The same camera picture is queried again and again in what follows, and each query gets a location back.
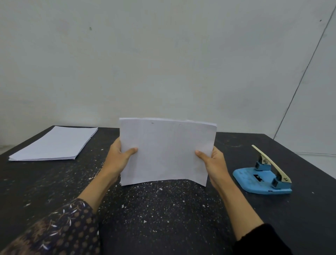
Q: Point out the stack of white paper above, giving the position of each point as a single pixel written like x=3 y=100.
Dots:
x=56 y=144

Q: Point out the blue hole punch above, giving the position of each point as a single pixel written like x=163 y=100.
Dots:
x=263 y=176

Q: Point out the person's left hand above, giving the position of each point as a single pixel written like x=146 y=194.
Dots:
x=115 y=160

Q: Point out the person's right thumb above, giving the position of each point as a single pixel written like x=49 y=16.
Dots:
x=202 y=156

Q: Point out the person's right forearm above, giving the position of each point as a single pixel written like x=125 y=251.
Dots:
x=244 y=215

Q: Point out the white paper sheets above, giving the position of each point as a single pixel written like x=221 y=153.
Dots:
x=166 y=151

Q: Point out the person's left thumb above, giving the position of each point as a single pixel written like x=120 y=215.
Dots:
x=130 y=152

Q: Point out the person's left forearm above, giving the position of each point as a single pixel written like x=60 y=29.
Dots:
x=78 y=210

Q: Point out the person's right hand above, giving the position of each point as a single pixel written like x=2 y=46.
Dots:
x=216 y=168

